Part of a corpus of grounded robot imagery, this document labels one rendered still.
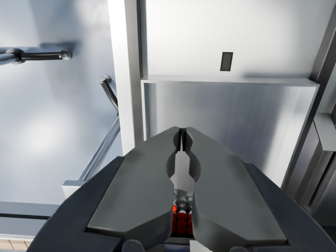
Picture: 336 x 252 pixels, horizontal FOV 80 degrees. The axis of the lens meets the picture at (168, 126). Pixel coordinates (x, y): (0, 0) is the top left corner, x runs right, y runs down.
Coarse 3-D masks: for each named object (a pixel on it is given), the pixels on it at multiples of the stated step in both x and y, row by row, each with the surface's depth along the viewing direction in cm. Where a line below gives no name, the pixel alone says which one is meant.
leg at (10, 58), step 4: (8, 52) 105; (12, 52) 106; (0, 56) 98; (4, 56) 100; (8, 56) 102; (12, 56) 104; (16, 56) 107; (0, 60) 97; (4, 60) 99; (8, 60) 102; (12, 60) 105; (16, 60) 108; (0, 64) 98
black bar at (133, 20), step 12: (132, 0) 27; (132, 12) 28; (132, 24) 28; (132, 36) 29; (132, 48) 30; (132, 60) 30; (132, 72) 31; (132, 84) 32; (132, 96) 33; (132, 108) 34; (132, 120) 35
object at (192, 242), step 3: (192, 240) 35; (195, 240) 35; (192, 243) 35; (195, 243) 35; (198, 243) 35; (192, 246) 34; (195, 246) 34; (198, 246) 34; (201, 246) 34; (204, 246) 34; (192, 249) 34; (195, 249) 34; (198, 249) 34; (201, 249) 34; (204, 249) 34; (207, 249) 34
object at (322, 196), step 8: (328, 168) 37; (328, 176) 37; (320, 184) 39; (328, 184) 37; (320, 192) 39; (328, 192) 42; (312, 200) 41; (320, 200) 39; (328, 200) 44; (304, 208) 44; (312, 208) 41; (320, 208) 45; (328, 208) 45; (312, 216) 41; (320, 216) 46; (328, 216) 46; (320, 224) 47; (328, 224) 47
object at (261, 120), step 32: (160, 96) 35; (192, 96) 34; (224, 96) 34; (256, 96) 34; (288, 96) 34; (160, 128) 38; (224, 128) 37; (256, 128) 37; (288, 128) 36; (256, 160) 40; (288, 160) 36; (192, 192) 45
